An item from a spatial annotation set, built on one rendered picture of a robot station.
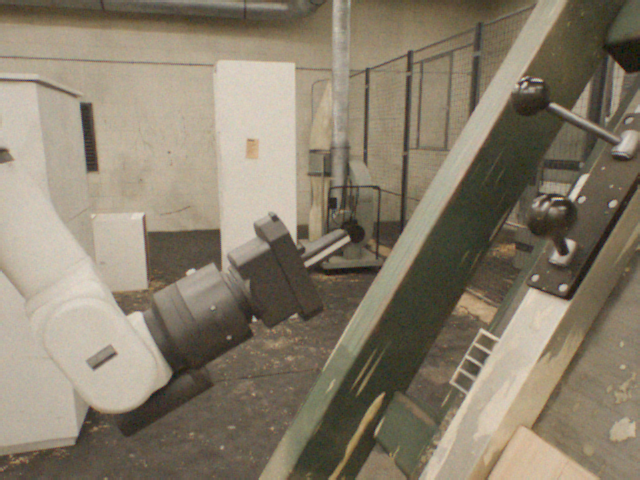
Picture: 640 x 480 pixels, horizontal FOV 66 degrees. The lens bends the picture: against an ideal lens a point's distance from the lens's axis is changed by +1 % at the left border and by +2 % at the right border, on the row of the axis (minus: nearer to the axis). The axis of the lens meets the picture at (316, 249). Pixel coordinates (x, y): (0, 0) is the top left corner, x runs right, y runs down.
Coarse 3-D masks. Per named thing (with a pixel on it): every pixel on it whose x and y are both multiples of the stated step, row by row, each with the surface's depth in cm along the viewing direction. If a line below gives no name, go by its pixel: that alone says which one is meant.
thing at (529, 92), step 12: (516, 84) 48; (528, 84) 47; (540, 84) 47; (516, 96) 48; (528, 96) 47; (540, 96) 47; (516, 108) 48; (528, 108) 48; (540, 108) 48; (552, 108) 48; (564, 108) 48; (564, 120) 48; (576, 120) 48; (588, 120) 48; (588, 132) 48; (600, 132) 47; (624, 132) 48; (636, 132) 47; (612, 144) 48; (624, 144) 47; (636, 144) 47; (612, 156) 48; (624, 156) 47
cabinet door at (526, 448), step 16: (528, 432) 45; (512, 448) 46; (528, 448) 45; (544, 448) 44; (496, 464) 46; (512, 464) 45; (528, 464) 44; (544, 464) 43; (560, 464) 42; (576, 464) 41
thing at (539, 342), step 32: (608, 256) 46; (608, 288) 47; (512, 320) 50; (544, 320) 47; (576, 320) 47; (512, 352) 48; (544, 352) 46; (480, 384) 50; (512, 384) 47; (544, 384) 47; (480, 416) 48; (512, 416) 46; (448, 448) 49; (480, 448) 46
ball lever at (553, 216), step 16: (528, 208) 39; (544, 208) 38; (560, 208) 37; (576, 208) 38; (528, 224) 39; (544, 224) 38; (560, 224) 37; (576, 224) 38; (560, 240) 43; (560, 256) 47
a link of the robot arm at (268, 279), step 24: (264, 216) 51; (264, 240) 49; (288, 240) 49; (240, 264) 48; (264, 264) 49; (288, 264) 49; (192, 288) 47; (216, 288) 47; (240, 288) 49; (264, 288) 49; (288, 288) 50; (312, 288) 51; (192, 312) 46; (216, 312) 46; (240, 312) 47; (264, 312) 49; (288, 312) 51; (312, 312) 52; (216, 336) 46; (240, 336) 48
